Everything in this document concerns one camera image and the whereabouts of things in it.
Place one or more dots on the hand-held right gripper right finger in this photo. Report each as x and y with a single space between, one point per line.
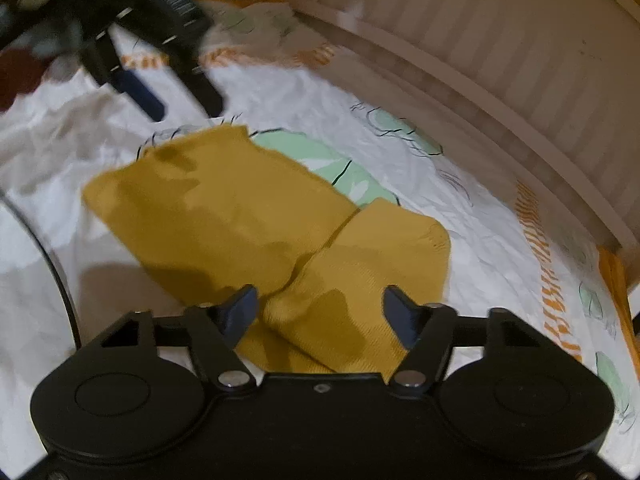
400 316

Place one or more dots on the dark red cloth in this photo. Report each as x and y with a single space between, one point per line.
17 77

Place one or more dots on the white cloth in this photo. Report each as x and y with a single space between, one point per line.
65 125

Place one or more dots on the mustard yellow small garment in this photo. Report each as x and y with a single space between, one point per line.
225 210

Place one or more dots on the white printed bed sheet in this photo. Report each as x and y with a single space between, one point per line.
300 100

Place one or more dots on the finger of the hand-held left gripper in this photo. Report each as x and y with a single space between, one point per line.
202 90
142 95

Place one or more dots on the beige bed frame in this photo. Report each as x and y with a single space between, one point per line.
500 60

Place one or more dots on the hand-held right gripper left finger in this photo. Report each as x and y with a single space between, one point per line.
241 310

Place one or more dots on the orange cloth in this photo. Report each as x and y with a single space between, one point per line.
617 285

